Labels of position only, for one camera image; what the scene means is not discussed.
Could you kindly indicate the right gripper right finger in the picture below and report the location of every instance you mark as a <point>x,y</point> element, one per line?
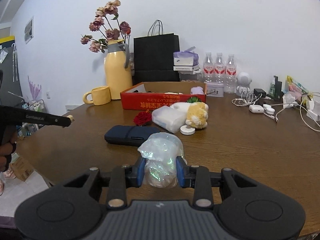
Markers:
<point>198,178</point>

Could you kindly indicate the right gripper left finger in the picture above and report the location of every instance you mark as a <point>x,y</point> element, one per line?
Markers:
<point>122,178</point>

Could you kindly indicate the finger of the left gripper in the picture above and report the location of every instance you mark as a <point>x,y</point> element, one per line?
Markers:
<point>11,116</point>

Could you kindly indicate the navy blue zip case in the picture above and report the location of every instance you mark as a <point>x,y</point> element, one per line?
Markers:
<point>129,135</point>

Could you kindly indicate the iridescent plastic bag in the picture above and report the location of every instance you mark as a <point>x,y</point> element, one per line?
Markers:
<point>160,151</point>

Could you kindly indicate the white round tin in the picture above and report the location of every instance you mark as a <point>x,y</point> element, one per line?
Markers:
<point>187,130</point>

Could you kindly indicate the red fabric rose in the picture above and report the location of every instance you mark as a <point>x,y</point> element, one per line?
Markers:
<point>143,118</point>

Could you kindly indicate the clear pack cotton pads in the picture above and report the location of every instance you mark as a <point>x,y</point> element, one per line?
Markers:
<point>169,118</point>

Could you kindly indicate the yellow white plush toy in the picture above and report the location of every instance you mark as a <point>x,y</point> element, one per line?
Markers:
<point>196,113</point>

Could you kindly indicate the small yellow sponge block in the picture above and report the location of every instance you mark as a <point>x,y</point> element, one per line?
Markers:
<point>71,118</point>

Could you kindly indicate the person's left hand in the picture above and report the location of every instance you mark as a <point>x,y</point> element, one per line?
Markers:
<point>8,148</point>

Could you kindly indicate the cardboard box on floor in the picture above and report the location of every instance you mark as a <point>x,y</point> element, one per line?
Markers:
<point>21,168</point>

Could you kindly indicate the red cardboard box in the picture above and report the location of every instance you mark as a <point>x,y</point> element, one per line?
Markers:
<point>153,95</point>

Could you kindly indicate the yellow ceramic mug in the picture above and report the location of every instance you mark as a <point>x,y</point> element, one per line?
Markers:
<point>97,96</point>

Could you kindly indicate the silver tin box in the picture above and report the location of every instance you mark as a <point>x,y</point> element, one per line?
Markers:
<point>214,89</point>

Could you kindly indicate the white round earbud case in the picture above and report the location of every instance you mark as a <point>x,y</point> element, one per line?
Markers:
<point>268,109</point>

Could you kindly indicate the yellow thermos jug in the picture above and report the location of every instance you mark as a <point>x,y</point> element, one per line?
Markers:
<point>117,68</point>

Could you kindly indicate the clear plastic container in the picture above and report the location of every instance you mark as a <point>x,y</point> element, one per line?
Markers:
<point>191,76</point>

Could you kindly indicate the middle water bottle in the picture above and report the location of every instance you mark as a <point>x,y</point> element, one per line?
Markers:
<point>219,68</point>

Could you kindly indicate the water bottle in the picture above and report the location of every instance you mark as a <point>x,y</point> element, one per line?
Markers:
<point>208,67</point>
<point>230,75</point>
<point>219,68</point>

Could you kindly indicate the black power adapter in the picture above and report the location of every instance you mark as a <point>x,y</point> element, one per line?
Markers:
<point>259,93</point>

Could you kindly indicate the small white robot figure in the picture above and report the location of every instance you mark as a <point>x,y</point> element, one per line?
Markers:
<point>243,81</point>

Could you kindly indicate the white flat box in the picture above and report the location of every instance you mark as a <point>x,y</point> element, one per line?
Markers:
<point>186,68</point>

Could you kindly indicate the left water bottle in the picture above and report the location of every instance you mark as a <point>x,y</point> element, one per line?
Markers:
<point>208,67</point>

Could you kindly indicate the right water bottle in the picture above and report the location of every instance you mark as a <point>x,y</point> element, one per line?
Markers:
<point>230,75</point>

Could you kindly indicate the green black bottle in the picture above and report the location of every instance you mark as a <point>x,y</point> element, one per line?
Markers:
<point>275,90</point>

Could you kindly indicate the black paper shopping bag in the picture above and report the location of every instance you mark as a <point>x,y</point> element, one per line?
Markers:
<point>154,56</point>

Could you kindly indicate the purple tissue pack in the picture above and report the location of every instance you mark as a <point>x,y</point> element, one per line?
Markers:
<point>186,58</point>

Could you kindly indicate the colourful snack packet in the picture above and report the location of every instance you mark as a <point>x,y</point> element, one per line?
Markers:
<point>295,88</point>

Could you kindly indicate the white power strip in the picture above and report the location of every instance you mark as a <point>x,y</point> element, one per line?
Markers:
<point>313,109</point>

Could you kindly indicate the dried pink flower bouquet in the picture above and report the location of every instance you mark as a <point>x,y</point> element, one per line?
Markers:
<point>106,23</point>

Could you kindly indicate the wall poster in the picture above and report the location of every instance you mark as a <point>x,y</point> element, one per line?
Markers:
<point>29,30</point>

